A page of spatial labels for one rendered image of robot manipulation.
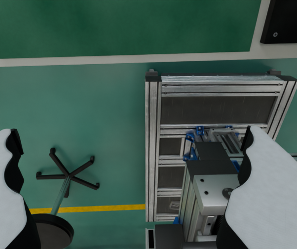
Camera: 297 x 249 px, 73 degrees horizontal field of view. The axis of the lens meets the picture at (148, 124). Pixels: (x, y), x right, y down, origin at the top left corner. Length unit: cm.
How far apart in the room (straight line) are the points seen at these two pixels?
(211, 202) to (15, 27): 58
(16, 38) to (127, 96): 91
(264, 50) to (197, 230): 47
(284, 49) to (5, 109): 159
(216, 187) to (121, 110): 104
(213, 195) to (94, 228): 209
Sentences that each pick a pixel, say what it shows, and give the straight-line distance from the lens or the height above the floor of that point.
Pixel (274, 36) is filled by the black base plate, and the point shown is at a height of 77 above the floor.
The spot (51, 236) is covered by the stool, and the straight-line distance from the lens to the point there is 151.
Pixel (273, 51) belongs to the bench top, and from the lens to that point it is 61.
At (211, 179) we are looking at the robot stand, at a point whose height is 92.
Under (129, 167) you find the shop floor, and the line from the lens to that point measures 174.
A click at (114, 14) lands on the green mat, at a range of 51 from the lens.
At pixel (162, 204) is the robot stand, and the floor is 21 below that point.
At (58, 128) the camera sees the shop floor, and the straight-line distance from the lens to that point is 161.
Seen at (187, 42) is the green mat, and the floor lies 75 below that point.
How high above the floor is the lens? 125
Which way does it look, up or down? 58 degrees down
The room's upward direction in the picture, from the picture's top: 177 degrees clockwise
